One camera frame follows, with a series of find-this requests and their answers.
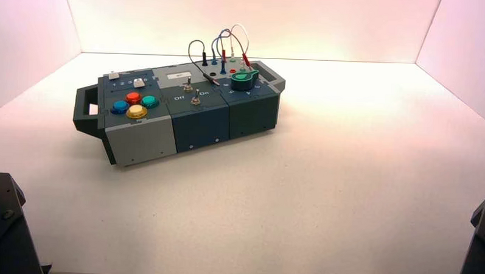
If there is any green round push button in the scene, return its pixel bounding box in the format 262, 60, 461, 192
141, 95, 161, 110

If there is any yellow round push button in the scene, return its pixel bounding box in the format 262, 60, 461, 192
125, 104, 149, 121

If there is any blue round push button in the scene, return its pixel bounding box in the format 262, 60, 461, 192
110, 99, 130, 116

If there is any green rotary knob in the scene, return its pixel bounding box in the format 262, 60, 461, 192
229, 69, 260, 93

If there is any grey blue task box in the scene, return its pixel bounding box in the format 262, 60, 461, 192
71, 54, 287, 173

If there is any red banana plug cable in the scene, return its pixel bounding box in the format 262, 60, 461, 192
219, 29, 254, 71

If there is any black banana plug cable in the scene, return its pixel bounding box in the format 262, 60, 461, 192
186, 40, 223, 86

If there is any blue banana plug cable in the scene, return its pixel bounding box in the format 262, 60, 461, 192
210, 28, 231, 76

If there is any white banana plug cable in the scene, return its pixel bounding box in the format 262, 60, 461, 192
228, 23, 251, 65

